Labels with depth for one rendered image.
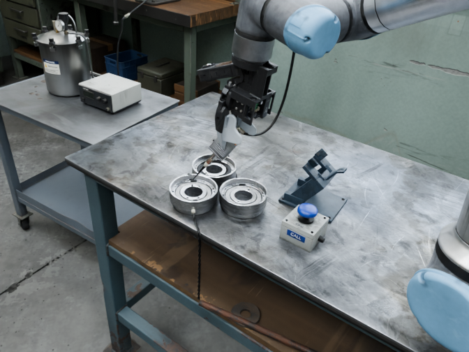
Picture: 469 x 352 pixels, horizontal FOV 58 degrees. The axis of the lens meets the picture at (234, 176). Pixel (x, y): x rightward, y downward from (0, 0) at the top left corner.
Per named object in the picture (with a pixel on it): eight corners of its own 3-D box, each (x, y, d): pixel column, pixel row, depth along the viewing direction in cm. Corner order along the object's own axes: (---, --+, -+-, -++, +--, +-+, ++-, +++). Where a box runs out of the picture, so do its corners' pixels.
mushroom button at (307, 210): (290, 228, 84) (294, 207, 82) (300, 218, 87) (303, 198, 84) (308, 236, 83) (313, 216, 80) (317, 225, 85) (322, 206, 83)
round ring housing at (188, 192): (170, 188, 97) (170, 173, 95) (216, 188, 98) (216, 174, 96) (168, 217, 89) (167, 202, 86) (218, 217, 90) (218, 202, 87)
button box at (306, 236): (278, 237, 85) (281, 218, 83) (295, 221, 90) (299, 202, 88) (314, 255, 82) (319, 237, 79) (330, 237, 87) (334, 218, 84)
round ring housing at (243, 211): (268, 221, 89) (270, 206, 87) (218, 221, 89) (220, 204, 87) (263, 193, 98) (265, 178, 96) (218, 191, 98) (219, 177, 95)
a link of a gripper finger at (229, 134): (232, 163, 87) (243, 123, 82) (211, 150, 89) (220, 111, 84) (241, 158, 89) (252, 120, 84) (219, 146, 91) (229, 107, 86)
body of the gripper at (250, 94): (248, 129, 81) (261, 71, 74) (214, 110, 84) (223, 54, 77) (270, 116, 86) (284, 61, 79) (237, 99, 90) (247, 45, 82)
